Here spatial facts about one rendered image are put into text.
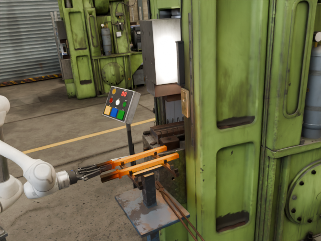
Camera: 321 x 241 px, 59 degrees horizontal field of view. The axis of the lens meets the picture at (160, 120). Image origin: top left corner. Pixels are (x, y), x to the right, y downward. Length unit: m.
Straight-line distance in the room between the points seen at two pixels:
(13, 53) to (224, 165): 8.52
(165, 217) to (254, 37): 1.13
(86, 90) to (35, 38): 3.39
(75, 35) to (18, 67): 3.43
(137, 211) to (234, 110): 0.84
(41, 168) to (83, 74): 5.67
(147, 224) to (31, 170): 0.65
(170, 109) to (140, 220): 1.00
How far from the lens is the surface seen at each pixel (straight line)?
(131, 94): 2.45
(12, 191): 2.10
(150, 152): 1.71
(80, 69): 6.93
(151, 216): 1.66
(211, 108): 1.68
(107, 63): 6.91
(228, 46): 1.72
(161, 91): 1.96
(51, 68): 9.96
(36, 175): 1.37
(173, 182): 2.09
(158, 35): 1.84
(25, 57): 9.83
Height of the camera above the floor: 1.81
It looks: 21 degrees down
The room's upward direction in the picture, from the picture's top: 4 degrees counter-clockwise
